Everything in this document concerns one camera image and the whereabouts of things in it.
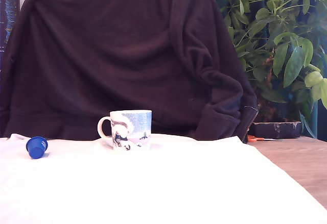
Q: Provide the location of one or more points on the teal metal post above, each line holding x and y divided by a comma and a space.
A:
315, 122

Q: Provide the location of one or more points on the dark brown draped sweater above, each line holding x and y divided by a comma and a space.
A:
115, 55

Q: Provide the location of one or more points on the dark rectangular planter box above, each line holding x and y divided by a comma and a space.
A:
276, 130

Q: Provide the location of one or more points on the green leafy houseplant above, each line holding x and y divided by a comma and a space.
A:
283, 48

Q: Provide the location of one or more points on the white mug with blue print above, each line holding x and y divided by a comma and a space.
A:
135, 129

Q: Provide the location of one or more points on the blue coffee capsule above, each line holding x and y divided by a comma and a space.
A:
35, 148

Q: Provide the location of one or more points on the white table cloth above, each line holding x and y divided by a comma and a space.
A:
153, 183

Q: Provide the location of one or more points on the black computer monitor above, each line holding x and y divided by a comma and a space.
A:
9, 12

